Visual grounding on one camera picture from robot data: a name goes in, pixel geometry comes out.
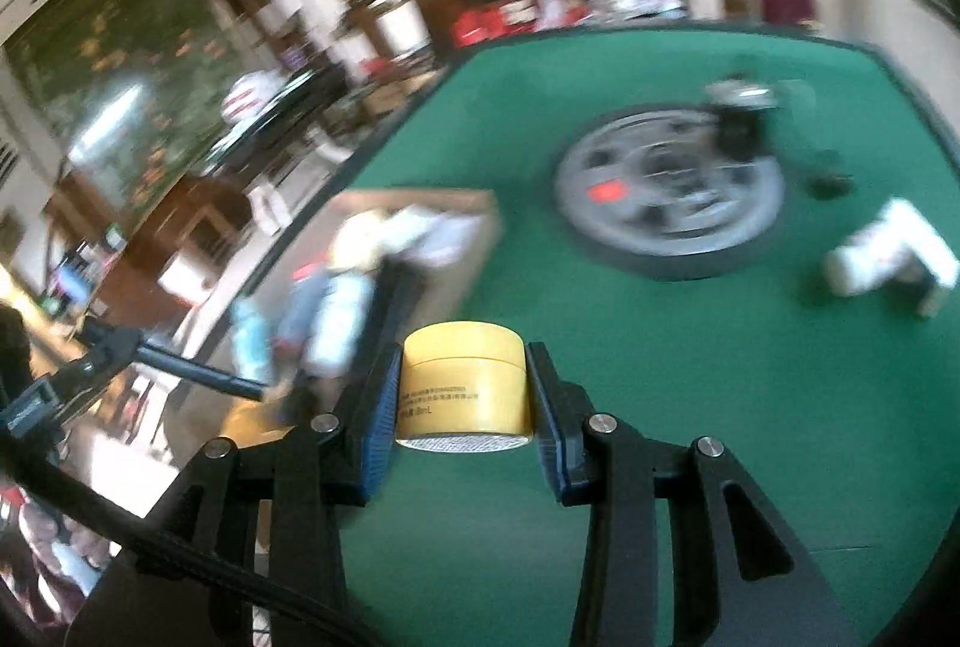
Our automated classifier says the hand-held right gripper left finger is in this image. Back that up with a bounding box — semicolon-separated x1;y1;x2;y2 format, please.
67;339;406;647

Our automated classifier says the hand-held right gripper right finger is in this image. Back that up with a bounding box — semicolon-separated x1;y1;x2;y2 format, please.
525;339;863;647

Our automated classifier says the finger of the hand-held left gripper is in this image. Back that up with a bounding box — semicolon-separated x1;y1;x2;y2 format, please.
139;343;267;402

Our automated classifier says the yellow jar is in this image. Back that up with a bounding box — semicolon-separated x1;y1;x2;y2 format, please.
394;321;535;455

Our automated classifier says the cardboard box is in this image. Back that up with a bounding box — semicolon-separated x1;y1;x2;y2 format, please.
225;188;502;438

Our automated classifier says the pale green case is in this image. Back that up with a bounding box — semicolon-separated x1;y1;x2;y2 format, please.
229;302;271;378

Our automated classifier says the white printed bottle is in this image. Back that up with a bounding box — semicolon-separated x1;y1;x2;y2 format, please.
307;272;376;378

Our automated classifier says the cream round device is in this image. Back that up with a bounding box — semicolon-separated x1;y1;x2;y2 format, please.
334;212;391;273

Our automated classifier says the grey toy wheel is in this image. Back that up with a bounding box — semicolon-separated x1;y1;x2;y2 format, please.
555;106;788;281

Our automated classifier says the black cup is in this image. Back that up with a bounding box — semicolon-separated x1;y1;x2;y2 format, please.
705;70;777;161

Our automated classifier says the green wall painting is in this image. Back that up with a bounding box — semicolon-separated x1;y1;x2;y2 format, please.
4;0;248;206

